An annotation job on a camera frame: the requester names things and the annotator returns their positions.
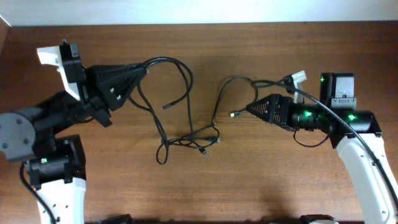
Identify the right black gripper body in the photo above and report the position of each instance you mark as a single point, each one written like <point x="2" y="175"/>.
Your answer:
<point x="287" y="120"/>

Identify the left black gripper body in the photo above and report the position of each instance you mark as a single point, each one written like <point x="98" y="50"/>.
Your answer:
<point x="92" y="102"/>

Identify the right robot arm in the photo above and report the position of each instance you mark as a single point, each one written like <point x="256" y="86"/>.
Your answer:
<point x="354" y="134"/>

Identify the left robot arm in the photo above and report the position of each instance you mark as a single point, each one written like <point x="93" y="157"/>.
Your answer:
<point x="52" y="167"/>

